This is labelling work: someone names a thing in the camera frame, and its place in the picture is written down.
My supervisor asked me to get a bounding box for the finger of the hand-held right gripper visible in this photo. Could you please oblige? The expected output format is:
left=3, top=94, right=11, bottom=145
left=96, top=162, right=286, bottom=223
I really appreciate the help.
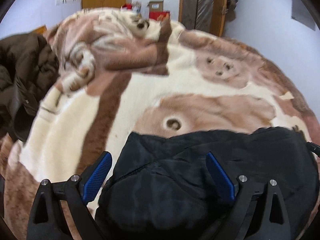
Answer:
left=306, top=141, right=320, bottom=159

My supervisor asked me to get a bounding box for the black puffer jacket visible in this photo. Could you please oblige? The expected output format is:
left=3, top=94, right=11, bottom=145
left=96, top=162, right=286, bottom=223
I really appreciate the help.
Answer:
left=95, top=127, right=320, bottom=240

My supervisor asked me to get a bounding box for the dark brown puffer jacket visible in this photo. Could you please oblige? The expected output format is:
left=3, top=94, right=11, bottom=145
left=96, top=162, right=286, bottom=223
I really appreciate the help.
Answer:
left=0, top=32, right=60, bottom=143

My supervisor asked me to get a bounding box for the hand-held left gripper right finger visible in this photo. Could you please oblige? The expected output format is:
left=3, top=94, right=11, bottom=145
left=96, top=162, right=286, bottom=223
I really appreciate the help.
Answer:
left=205, top=151, right=292, bottom=240

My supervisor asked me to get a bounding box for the open cardboard box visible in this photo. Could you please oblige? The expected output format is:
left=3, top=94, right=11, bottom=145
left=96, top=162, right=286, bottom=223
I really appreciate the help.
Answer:
left=146, top=0, right=164, bottom=14

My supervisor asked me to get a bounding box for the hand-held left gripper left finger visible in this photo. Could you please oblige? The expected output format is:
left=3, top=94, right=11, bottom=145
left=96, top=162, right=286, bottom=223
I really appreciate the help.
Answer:
left=26, top=151, right=113, bottom=240

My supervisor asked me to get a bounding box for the wooden framed dark panel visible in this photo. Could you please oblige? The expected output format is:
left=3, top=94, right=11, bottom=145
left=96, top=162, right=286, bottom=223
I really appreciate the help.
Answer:
left=178, top=0, right=229, bottom=38

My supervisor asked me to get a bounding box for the brown printed blanket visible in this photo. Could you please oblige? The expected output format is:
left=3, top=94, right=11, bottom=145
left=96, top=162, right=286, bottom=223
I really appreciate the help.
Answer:
left=0, top=7, right=316, bottom=240

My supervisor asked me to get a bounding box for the red gift box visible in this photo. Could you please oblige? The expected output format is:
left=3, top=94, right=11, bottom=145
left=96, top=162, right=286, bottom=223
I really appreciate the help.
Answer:
left=149, top=10, right=171, bottom=21

